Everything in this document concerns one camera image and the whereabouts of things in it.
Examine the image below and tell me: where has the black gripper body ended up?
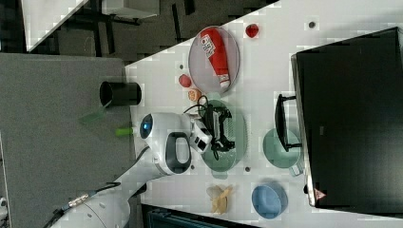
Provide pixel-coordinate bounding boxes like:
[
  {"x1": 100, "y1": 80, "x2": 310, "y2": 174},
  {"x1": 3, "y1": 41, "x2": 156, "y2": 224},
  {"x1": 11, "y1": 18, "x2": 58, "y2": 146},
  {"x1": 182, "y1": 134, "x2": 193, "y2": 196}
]
[{"x1": 204, "y1": 104, "x2": 225, "y2": 143}]

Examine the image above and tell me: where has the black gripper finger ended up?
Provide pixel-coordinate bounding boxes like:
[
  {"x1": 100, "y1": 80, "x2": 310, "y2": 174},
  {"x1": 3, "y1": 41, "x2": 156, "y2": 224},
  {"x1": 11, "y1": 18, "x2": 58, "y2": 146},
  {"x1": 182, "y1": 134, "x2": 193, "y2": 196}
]
[
  {"x1": 211, "y1": 136, "x2": 235, "y2": 152},
  {"x1": 214, "y1": 107, "x2": 232, "y2": 124}
]

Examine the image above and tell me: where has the green plastic strainer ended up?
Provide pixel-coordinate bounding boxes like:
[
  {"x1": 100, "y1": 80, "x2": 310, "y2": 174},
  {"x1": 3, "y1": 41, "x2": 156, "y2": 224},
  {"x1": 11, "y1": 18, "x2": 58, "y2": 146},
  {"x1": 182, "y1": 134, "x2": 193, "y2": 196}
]
[{"x1": 201, "y1": 93, "x2": 247, "y2": 180}]

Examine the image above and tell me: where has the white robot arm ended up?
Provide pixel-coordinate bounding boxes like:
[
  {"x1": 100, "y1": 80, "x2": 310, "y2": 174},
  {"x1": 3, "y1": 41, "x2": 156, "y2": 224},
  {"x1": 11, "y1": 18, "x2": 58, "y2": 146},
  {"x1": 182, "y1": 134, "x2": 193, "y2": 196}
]
[{"x1": 44, "y1": 104, "x2": 235, "y2": 228}]

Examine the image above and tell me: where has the orange slice toy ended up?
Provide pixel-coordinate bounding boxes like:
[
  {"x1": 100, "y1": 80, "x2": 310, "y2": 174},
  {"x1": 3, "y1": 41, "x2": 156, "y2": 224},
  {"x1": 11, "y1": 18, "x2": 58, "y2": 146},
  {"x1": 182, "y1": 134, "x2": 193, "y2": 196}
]
[{"x1": 188, "y1": 88, "x2": 202, "y2": 102}]

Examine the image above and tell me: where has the lavender round plate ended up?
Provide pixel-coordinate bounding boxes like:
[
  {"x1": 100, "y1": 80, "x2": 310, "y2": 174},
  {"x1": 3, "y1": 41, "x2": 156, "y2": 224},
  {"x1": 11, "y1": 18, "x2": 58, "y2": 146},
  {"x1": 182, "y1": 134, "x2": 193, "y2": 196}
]
[{"x1": 188, "y1": 27, "x2": 240, "y2": 93}]

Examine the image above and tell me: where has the green cup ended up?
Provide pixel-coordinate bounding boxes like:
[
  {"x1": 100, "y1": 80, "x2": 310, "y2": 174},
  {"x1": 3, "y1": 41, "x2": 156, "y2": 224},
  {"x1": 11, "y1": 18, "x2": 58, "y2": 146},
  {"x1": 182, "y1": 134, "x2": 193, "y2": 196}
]
[{"x1": 262, "y1": 128, "x2": 304, "y2": 177}]

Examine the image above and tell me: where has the red toy strawberry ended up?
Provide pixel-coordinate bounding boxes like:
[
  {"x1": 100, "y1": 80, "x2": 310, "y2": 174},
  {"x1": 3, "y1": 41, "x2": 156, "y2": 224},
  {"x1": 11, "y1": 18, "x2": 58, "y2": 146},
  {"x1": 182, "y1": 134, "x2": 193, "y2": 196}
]
[{"x1": 179, "y1": 74, "x2": 192, "y2": 87}]

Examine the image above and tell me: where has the yellow banana peel toy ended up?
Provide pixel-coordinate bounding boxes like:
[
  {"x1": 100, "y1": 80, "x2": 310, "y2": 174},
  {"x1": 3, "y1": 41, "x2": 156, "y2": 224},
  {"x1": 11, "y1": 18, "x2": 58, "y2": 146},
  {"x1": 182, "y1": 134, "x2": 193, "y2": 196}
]
[{"x1": 206, "y1": 185, "x2": 233, "y2": 215}]

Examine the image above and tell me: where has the blue bowl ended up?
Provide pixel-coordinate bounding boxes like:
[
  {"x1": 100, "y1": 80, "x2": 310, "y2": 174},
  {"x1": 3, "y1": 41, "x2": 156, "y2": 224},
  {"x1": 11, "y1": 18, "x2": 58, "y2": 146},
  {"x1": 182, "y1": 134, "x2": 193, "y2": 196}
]
[{"x1": 251, "y1": 181, "x2": 288, "y2": 219}]

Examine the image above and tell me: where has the red ketchup bottle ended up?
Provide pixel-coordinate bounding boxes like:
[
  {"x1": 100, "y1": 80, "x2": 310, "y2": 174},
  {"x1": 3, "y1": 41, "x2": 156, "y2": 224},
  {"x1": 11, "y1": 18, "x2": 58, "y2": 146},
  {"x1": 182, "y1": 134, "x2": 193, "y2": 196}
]
[{"x1": 201, "y1": 28, "x2": 231, "y2": 88}]

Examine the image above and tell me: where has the small red tomato toy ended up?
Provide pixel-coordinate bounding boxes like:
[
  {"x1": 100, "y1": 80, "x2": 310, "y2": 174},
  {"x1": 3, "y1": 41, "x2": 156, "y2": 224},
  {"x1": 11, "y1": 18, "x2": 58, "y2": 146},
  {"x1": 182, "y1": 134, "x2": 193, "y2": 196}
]
[{"x1": 245, "y1": 24, "x2": 259, "y2": 38}]

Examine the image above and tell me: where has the green lime toy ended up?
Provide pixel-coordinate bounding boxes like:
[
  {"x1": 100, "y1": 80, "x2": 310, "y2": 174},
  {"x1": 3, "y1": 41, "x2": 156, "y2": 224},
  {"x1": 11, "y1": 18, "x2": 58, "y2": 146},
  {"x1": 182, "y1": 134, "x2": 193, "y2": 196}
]
[{"x1": 115, "y1": 127, "x2": 133, "y2": 137}]

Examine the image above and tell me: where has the black pot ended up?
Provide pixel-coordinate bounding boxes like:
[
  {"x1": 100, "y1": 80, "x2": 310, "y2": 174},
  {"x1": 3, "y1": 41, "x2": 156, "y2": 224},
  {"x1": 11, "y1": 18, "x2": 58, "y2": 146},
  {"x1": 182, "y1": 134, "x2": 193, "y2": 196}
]
[{"x1": 100, "y1": 82, "x2": 142, "y2": 107}]

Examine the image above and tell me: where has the black toaster oven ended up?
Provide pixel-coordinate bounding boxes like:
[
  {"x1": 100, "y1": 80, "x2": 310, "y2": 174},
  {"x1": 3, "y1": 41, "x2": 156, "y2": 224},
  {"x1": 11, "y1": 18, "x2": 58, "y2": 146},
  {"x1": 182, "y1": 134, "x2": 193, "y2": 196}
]
[{"x1": 275, "y1": 27, "x2": 403, "y2": 218}]

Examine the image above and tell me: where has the green spatula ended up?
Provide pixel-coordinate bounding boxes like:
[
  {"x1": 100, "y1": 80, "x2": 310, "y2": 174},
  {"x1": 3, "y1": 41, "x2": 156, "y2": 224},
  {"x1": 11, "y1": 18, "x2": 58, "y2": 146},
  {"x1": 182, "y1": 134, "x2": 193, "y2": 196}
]
[{"x1": 78, "y1": 102, "x2": 111, "y2": 124}]

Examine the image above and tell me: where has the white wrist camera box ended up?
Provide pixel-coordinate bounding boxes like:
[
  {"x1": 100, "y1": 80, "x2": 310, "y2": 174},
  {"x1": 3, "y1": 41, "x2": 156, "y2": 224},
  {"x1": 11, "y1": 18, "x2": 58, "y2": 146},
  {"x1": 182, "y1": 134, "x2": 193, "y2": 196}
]
[{"x1": 190, "y1": 120, "x2": 213, "y2": 154}]

